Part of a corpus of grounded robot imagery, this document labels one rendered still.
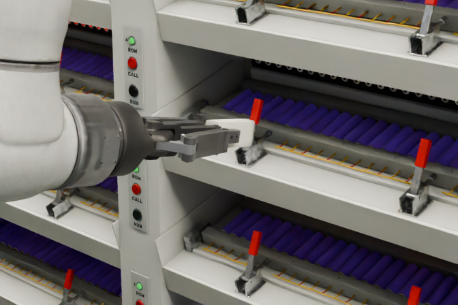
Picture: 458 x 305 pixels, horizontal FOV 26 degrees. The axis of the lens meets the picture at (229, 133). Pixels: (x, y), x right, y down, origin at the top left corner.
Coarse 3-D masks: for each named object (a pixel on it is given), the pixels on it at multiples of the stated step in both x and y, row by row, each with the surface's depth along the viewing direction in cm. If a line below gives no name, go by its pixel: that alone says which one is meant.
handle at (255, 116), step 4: (256, 100) 138; (260, 100) 138; (256, 104) 138; (260, 104) 138; (252, 108) 138; (256, 108) 138; (260, 108) 138; (252, 112) 138; (256, 112) 138; (260, 112) 138; (252, 116) 138; (256, 116) 138; (252, 120) 138; (256, 120) 138; (256, 124) 138; (252, 140) 138; (252, 144) 139
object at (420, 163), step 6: (420, 144) 121; (426, 144) 121; (420, 150) 121; (426, 150) 121; (420, 156) 121; (426, 156) 121; (420, 162) 121; (426, 162) 121; (420, 168) 121; (414, 174) 122; (420, 174) 121; (414, 180) 122; (420, 180) 121; (414, 186) 121; (414, 192) 121; (420, 192) 122
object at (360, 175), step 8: (272, 152) 139; (280, 152) 138; (296, 160) 137; (304, 160) 136; (312, 160) 135; (328, 168) 133; (336, 168) 132; (352, 176) 131; (360, 176) 130; (368, 176) 129; (384, 184) 128; (392, 184) 127; (400, 184) 126; (440, 200) 123; (448, 200) 122; (456, 200) 121
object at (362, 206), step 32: (192, 96) 151; (224, 96) 157; (352, 96) 144; (384, 96) 140; (224, 160) 141; (288, 160) 138; (320, 160) 136; (256, 192) 138; (288, 192) 133; (320, 192) 129; (352, 192) 128; (384, 192) 127; (448, 192) 124; (352, 224) 128; (384, 224) 124; (416, 224) 120; (448, 224) 119; (448, 256) 119
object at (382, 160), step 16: (208, 112) 149; (224, 112) 148; (256, 128) 143; (272, 128) 141; (288, 128) 140; (288, 144) 140; (304, 144) 138; (320, 144) 136; (336, 144) 134; (352, 144) 134; (352, 160) 133; (368, 160) 131; (384, 160) 129; (400, 160) 128; (384, 176) 128; (448, 176) 123
